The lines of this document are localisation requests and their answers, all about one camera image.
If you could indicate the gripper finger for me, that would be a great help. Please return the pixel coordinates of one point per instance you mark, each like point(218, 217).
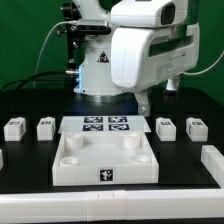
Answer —
point(172, 87)
point(143, 103)

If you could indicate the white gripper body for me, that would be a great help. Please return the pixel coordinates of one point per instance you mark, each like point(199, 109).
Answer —
point(142, 58)

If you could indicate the white square tabletop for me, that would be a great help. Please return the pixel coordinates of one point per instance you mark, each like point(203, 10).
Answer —
point(100, 158)

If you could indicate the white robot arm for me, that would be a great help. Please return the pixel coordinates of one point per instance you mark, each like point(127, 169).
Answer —
point(95, 81)

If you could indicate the white sheet with markers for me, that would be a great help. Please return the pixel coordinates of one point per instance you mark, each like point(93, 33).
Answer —
point(104, 123)

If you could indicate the white right fence bar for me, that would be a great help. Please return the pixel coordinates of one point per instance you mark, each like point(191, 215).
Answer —
point(213, 160)

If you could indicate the white fence bar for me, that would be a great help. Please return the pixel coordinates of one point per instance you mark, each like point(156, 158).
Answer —
point(111, 205)
point(213, 160)
point(1, 159)

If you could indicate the white front fence bar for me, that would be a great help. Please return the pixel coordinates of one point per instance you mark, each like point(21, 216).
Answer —
point(111, 205)

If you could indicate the white left fence bar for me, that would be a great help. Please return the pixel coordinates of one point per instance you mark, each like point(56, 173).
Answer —
point(1, 159)

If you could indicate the black camera on stand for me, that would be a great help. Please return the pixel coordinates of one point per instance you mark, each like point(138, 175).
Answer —
point(76, 30)

